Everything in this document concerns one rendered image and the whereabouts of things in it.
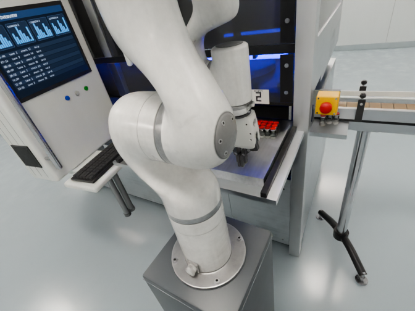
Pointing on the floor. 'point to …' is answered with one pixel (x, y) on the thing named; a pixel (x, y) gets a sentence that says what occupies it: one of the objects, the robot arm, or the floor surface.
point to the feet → (346, 247)
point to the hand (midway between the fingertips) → (241, 158)
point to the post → (302, 111)
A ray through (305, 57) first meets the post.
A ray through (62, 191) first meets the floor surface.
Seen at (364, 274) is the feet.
